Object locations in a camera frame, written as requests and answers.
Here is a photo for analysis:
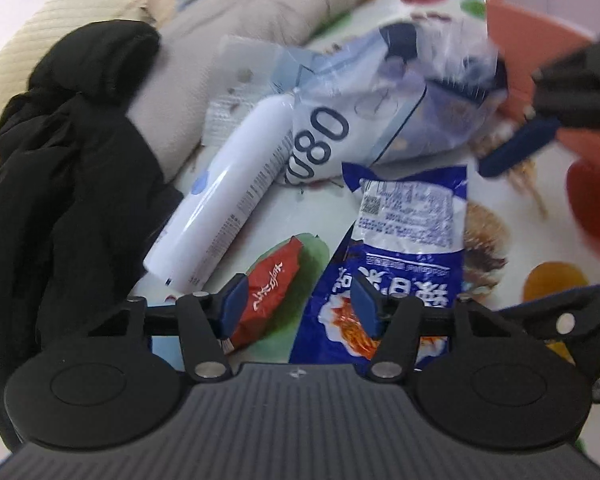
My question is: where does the white printed wrapper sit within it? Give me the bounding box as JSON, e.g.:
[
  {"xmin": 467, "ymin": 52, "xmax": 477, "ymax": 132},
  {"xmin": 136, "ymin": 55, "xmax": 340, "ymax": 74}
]
[{"xmin": 202, "ymin": 91, "xmax": 281, "ymax": 147}]

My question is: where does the clear blue-print plastic bag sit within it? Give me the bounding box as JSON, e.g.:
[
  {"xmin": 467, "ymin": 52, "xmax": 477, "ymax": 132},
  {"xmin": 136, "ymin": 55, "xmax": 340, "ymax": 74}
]
[{"xmin": 220, "ymin": 17, "xmax": 511, "ymax": 188}]

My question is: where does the orange cardboard box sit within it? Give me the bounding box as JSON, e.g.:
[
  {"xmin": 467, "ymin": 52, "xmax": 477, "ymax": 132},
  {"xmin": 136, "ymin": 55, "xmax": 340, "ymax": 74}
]
[{"xmin": 485, "ymin": 0, "xmax": 600, "ymax": 161}]

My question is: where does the fruit-print mat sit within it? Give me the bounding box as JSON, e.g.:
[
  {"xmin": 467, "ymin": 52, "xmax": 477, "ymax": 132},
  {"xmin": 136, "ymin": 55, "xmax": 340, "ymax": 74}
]
[{"xmin": 130, "ymin": 0, "xmax": 600, "ymax": 366}]

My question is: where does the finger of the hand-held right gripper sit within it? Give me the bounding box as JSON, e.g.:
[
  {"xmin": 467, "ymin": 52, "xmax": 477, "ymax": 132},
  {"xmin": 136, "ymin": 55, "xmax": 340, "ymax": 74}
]
[
  {"xmin": 477, "ymin": 32, "xmax": 600, "ymax": 180},
  {"xmin": 500, "ymin": 260, "xmax": 600, "ymax": 406}
]

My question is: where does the blue noodle snack packet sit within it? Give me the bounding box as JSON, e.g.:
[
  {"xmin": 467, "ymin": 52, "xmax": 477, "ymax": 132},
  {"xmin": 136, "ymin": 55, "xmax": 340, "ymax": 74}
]
[{"xmin": 289, "ymin": 162, "xmax": 468, "ymax": 373}]

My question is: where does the grey duvet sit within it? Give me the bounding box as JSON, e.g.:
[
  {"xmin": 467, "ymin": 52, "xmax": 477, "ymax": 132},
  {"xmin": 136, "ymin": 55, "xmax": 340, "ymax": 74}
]
[{"xmin": 130, "ymin": 0, "xmax": 381, "ymax": 186}]

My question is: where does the black puffer jacket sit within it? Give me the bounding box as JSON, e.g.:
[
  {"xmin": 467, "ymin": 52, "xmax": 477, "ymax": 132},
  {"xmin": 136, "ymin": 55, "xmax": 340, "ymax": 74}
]
[{"xmin": 0, "ymin": 20, "xmax": 181, "ymax": 376}]

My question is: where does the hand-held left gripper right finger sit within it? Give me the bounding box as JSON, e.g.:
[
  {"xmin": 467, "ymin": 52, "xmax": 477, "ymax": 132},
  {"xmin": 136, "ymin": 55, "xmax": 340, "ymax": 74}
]
[{"xmin": 351, "ymin": 277, "xmax": 511, "ymax": 381}]

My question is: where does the cream quilted headboard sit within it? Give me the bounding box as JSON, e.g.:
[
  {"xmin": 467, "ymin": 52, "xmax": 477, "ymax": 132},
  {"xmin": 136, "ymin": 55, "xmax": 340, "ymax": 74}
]
[{"xmin": 0, "ymin": 0, "xmax": 201, "ymax": 171}]

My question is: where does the white tube bottle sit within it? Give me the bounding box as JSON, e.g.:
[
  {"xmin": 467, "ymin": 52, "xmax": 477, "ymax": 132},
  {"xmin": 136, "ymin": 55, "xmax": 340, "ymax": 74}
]
[{"xmin": 142, "ymin": 95, "xmax": 296, "ymax": 293}]

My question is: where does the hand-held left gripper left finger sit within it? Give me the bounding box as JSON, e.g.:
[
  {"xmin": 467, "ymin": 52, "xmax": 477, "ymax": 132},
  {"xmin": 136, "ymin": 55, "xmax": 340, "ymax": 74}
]
[{"xmin": 87, "ymin": 274, "xmax": 248, "ymax": 381}]

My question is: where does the red twisted snack wrapper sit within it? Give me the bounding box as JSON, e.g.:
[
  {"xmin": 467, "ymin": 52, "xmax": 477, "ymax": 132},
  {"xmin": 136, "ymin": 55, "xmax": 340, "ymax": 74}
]
[{"xmin": 220, "ymin": 236, "xmax": 305, "ymax": 356}]

